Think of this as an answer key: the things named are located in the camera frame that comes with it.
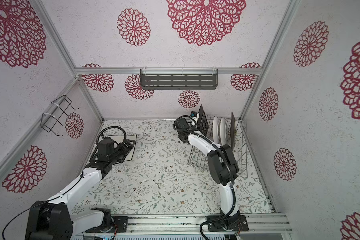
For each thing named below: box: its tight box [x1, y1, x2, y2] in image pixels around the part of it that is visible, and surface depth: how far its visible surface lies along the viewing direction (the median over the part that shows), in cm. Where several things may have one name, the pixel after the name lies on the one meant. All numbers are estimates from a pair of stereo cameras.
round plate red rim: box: [220, 117, 227, 146], surface depth 97 cm
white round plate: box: [212, 116, 219, 144], surface depth 97 cm
